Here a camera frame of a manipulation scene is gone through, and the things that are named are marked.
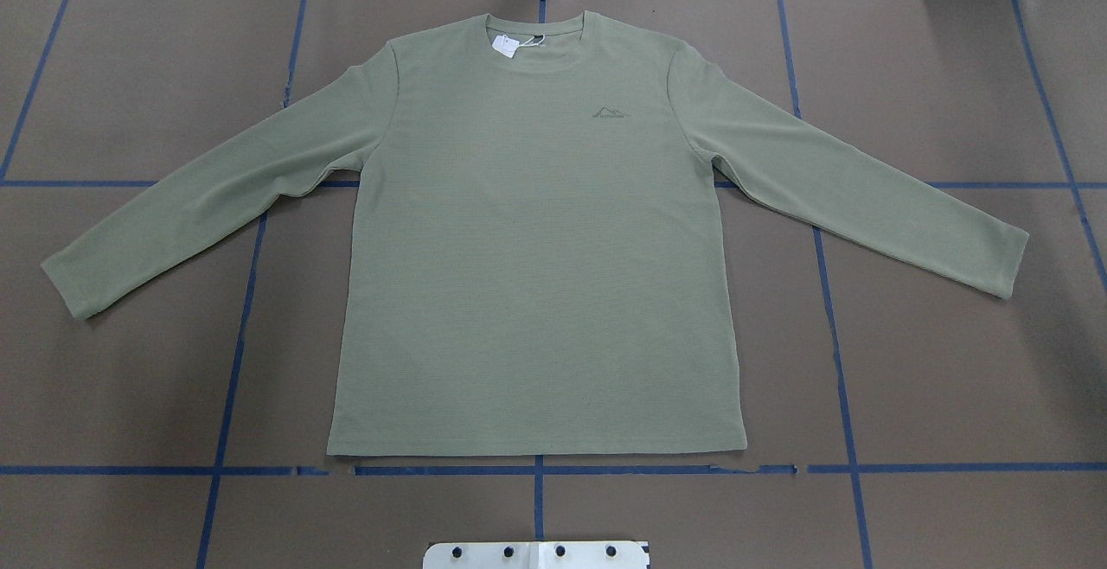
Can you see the white paper price tag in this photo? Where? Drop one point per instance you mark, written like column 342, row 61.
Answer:
column 505, row 45

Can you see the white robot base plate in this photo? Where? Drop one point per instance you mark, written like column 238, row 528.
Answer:
column 538, row 554

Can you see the olive green long-sleeve shirt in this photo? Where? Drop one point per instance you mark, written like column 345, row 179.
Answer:
column 537, row 259

